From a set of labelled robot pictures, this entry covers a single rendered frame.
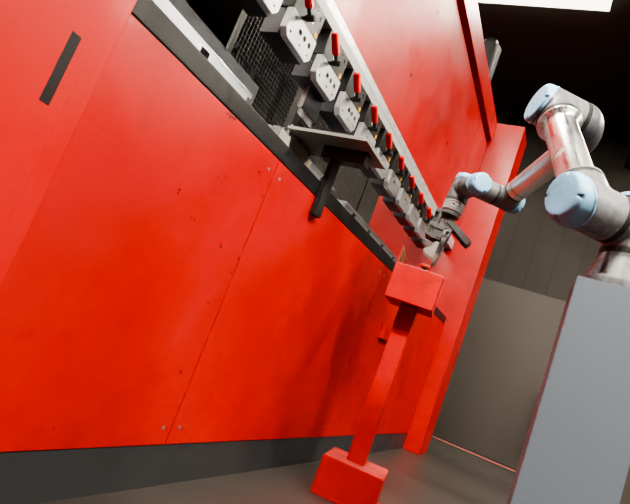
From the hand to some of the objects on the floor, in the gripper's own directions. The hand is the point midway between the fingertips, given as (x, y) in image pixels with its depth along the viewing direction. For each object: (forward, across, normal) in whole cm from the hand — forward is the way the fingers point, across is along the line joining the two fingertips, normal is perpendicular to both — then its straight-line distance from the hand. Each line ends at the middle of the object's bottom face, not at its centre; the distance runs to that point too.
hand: (433, 264), depth 185 cm
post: (+92, -68, -96) cm, 149 cm away
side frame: (+85, -184, -15) cm, 204 cm away
